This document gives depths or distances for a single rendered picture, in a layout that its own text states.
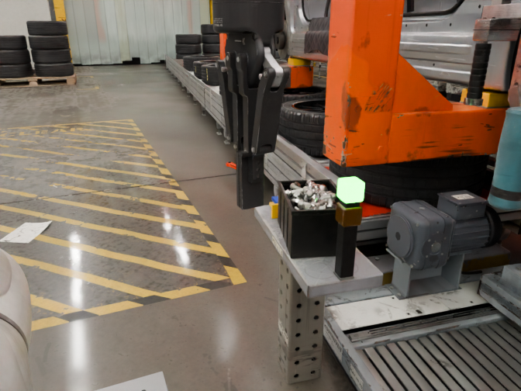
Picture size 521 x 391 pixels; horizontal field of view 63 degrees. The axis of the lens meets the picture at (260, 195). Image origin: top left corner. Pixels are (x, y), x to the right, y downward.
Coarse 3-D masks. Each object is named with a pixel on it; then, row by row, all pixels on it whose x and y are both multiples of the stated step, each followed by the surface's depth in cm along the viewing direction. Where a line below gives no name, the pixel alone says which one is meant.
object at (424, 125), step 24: (408, 72) 131; (408, 96) 134; (432, 96) 136; (408, 120) 134; (432, 120) 137; (456, 120) 139; (480, 120) 142; (504, 120) 144; (408, 144) 137; (432, 144) 140; (456, 144) 142; (480, 144) 145
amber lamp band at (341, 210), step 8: (336, 208) 83; (344, 208) 80; (352, 208) 80; (360, 208) 81; (336, 216) 83; (344, 216) 80; (352, 216) 81; (360, 216) 81; (344, 224) 81; (352, 224) 81; (360, 224) 82
